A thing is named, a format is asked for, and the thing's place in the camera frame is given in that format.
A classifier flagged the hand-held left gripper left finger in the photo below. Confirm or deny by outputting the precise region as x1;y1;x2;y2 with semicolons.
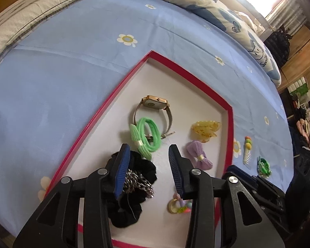
13;143;131;248

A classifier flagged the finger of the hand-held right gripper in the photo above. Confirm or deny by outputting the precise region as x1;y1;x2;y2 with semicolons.
222;165;259;186

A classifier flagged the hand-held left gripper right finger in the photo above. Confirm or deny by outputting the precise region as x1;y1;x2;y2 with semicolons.
168;145;285;248

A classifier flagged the silver chain bracelet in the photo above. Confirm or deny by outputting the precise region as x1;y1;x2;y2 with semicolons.
123;169;155;200

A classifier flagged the purple bow hair tie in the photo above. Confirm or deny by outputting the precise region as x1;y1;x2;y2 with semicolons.
185;141;214;171

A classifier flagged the green bow hair tie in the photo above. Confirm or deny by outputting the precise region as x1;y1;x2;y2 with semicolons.
130;117;162;161

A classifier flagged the colourful plastic bead bracelet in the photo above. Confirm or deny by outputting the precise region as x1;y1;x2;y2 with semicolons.
167;192;195;215

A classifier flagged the black scrunchie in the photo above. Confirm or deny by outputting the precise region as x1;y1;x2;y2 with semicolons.
103;152;158;228

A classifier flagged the yellow hair claw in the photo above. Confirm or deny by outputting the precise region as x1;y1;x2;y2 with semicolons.
191;120;222;144

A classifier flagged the gold wristwatch with mesh band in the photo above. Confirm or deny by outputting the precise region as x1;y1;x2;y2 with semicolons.
133;95;176;143

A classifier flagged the red shallow box tray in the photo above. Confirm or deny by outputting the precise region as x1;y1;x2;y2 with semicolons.
37;50;234;248

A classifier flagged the comb with colourful beads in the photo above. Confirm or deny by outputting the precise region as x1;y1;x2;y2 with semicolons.
243;136;253;165

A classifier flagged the pink clothes pile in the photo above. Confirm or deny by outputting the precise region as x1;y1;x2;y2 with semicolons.
296;119;310;152

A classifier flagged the stack of green white boxes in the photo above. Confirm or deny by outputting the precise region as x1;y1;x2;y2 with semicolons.
288;77;310;97

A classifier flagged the blue floral bed sheet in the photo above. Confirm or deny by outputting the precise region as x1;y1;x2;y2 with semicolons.
0;0;295;241

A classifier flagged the black backpack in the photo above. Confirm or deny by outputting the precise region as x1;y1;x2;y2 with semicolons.
263;24;291;69

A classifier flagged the wooden wardrobe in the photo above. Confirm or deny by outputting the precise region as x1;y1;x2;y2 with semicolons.
280;18;310;94

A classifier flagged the white quilt with blue hearts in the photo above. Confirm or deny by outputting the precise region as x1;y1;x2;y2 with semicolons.
93;0;283;87

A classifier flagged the patterned curtain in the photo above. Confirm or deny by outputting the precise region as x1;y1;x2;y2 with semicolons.
268;0;308;36

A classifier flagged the green braided bracelet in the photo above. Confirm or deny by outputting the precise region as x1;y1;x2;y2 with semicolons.
257;157;271;178

